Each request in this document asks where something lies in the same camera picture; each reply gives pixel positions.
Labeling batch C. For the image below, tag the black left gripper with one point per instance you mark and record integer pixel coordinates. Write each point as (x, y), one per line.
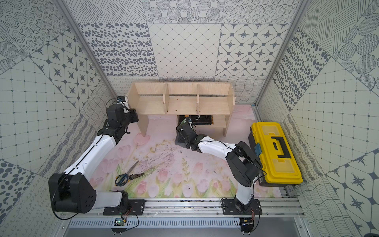
(132, 116)

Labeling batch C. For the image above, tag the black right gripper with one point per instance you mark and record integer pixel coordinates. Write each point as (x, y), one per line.
(181, 136)

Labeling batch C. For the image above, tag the light wooden bookshelf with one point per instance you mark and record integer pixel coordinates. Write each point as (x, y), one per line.
(182, 98)

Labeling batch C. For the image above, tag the green grey cleaning cloth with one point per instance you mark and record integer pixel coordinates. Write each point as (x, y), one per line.
(182, 141)

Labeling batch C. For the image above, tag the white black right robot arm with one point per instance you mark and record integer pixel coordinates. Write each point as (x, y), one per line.
(242, 160)

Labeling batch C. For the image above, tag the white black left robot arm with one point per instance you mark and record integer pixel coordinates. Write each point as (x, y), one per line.
(71, 191)

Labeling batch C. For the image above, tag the black yellow box under shelf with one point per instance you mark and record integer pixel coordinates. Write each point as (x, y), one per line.
(199, 119)

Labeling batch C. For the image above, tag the pink floral table mat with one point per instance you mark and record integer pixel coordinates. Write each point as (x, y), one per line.
(167, 169)

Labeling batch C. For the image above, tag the yellow black toolbox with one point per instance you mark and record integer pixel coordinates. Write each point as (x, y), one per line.
(279, 166)

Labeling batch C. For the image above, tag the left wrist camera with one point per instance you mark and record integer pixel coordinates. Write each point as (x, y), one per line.
(122, 99)

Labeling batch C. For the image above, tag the blue handled scissors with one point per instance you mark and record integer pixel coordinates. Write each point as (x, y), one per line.
(122, 179)

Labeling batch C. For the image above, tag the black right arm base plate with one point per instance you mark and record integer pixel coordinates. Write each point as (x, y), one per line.
(235, 207)

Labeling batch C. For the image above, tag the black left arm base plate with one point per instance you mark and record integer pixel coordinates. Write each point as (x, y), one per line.
(131, 206)

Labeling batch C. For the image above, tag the aluminium mounting rail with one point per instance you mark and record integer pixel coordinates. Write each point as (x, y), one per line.
(211, 207)

